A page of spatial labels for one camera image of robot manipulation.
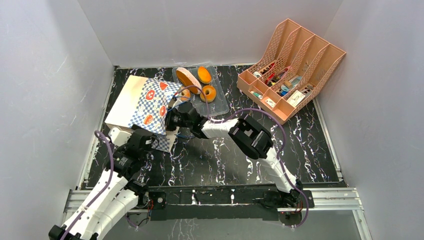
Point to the pink file organizer rack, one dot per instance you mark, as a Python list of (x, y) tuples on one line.
[(292, 71)]

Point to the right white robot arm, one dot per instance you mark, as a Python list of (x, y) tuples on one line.
[(252, 138)]

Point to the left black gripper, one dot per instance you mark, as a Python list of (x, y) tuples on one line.
[(153, 138)]

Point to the pink sugared bread slice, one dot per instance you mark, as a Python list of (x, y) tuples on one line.
[(189, 80)]

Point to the sugared orange fake donut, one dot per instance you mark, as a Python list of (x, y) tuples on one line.
[(185, 95)]

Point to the round orange fake bun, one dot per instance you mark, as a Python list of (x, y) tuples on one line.
[(203, 75)]

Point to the clear plastic tray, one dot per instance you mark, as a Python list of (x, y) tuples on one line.
[(217, 104)]

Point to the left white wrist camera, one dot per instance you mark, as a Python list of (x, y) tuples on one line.
[(118, 136)]

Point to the brown checkered paper bag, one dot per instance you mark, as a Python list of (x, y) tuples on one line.
[(144, 102)]

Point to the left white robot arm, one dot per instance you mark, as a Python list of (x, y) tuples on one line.
[(116, 192)]

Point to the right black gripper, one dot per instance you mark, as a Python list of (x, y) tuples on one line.
[(173, 118)]

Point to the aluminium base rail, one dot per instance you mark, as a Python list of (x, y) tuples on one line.
[(241, 202)]

